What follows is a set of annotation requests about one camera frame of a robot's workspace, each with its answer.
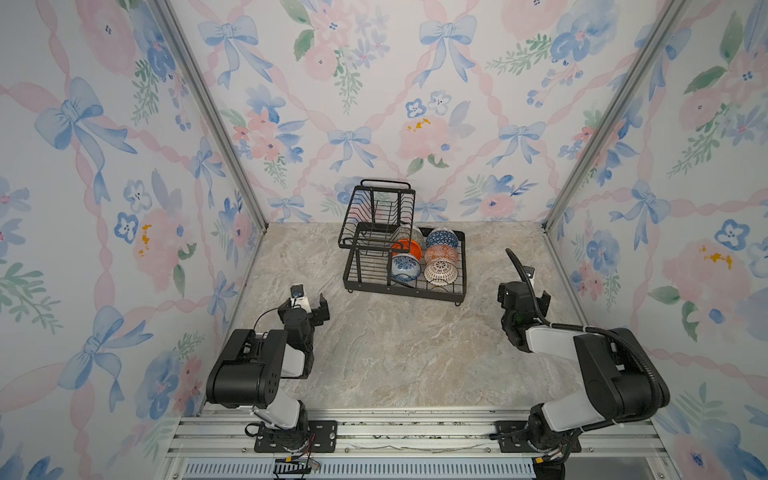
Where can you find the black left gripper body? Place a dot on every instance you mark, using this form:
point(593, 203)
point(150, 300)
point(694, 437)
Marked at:
point(310, 340)

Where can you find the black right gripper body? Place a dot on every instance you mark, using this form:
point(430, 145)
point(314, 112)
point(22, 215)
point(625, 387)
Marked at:
point(502, 293)

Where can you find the white brown lattice bowl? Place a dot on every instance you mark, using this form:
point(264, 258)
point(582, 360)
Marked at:
point(440, 272)

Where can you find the black wire dish rack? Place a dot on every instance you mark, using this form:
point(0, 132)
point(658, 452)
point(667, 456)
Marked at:
point(376, 208)

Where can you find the blue floral ceramic bowl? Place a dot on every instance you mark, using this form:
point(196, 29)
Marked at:
point(405, 268)

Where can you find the red patterned ceramic bowl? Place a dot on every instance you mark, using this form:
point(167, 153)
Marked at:
point(442, 252)

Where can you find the blue geometric patterned bowl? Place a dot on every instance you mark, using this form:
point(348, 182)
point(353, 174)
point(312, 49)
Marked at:
point(442, 236)

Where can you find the orange plastic bowl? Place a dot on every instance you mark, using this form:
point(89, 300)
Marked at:
point(408, 246)

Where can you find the green patterned ceramic bowl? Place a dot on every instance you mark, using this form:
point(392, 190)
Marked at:
point(409, 232)

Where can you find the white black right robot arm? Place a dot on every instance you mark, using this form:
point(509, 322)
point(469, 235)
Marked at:
point(620, 382)

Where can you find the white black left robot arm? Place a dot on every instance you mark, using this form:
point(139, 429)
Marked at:
point(248, 370)

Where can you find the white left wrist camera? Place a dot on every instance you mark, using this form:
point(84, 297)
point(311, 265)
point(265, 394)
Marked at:
point(297, 291)

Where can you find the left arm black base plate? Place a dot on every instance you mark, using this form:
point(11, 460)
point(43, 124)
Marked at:
point(309, 436)

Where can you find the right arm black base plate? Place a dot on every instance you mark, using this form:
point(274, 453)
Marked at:
point(524, 436)

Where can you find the aluminium front rail frame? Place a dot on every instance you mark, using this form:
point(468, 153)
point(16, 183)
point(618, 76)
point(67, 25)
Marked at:
point(427, 430)

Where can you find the right aluminium corner post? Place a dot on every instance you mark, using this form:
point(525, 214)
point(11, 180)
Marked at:
point(660, 33)

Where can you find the aluminium corner post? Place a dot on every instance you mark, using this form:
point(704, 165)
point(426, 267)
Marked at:
point(660, 33)
point(171, 28)

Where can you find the left aluminium corner post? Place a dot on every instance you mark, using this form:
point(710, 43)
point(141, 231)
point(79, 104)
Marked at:
point(171, 28)

